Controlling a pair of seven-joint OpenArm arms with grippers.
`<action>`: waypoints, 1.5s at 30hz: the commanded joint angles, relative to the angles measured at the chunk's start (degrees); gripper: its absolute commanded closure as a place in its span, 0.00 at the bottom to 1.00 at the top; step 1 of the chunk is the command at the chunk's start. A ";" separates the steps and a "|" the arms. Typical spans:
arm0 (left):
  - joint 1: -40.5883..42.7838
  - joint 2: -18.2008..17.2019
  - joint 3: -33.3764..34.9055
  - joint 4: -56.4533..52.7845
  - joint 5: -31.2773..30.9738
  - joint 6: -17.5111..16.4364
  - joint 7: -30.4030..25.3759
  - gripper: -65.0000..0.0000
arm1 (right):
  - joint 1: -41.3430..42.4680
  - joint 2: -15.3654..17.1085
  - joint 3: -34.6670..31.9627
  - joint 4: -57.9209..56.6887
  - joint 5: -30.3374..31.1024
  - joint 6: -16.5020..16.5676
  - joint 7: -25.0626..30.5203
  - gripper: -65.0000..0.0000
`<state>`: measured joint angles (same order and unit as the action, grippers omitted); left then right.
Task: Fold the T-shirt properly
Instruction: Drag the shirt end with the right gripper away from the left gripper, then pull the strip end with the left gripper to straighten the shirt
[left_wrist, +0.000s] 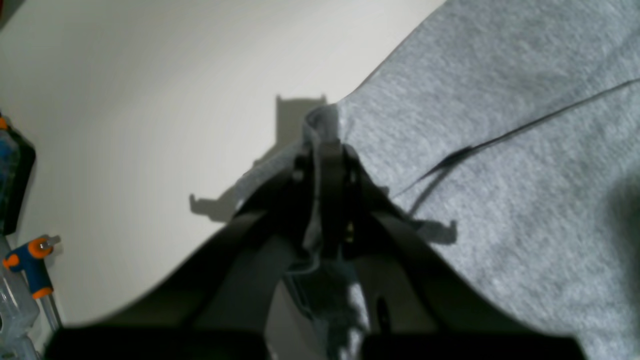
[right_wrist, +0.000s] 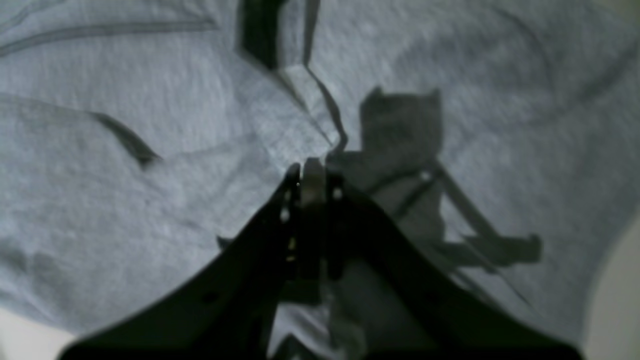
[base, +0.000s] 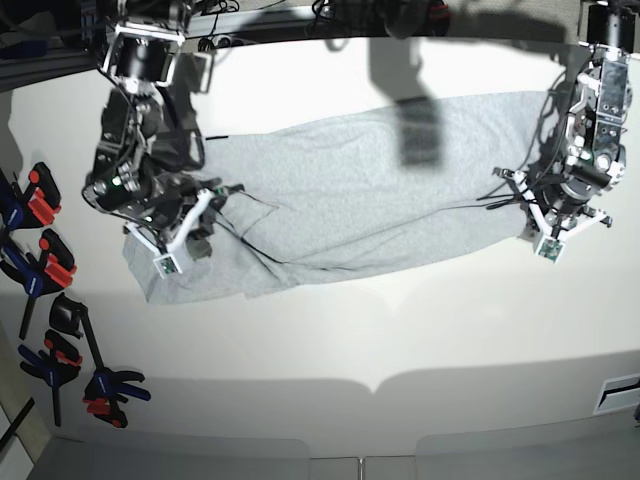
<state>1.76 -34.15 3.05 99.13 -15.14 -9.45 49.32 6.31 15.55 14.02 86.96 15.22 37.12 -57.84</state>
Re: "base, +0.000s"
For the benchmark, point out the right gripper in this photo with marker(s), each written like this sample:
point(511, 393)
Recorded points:
point(157, 196)

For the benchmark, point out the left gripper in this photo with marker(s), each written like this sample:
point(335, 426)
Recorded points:
point(565, 204)

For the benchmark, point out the blue red bar clamp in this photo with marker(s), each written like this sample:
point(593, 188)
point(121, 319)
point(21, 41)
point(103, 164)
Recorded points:
point(57, 366)
point(33, 208)
point(50, 273)

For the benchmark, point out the grey T-shirt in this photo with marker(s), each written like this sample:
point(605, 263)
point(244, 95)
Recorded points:
point(355, 196)

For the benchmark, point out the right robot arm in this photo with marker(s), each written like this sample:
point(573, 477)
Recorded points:
point(151, 150)

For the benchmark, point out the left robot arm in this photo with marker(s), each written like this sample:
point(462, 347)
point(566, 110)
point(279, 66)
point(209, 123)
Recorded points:
point(588, 158)

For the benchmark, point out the long black bar clamp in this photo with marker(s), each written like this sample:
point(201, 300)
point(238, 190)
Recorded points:
point(107, 389)

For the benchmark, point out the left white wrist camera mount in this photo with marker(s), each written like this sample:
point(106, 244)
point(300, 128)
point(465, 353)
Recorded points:
point(544, 244)

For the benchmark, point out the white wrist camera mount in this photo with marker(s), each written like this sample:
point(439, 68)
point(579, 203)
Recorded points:
point(175, 248)
point(544, 244)

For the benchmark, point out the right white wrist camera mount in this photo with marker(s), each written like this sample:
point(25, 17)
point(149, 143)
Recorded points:
point(175, 248)

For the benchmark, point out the black camera mount top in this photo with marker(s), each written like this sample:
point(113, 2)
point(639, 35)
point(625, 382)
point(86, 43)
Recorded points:
point(396, 19)

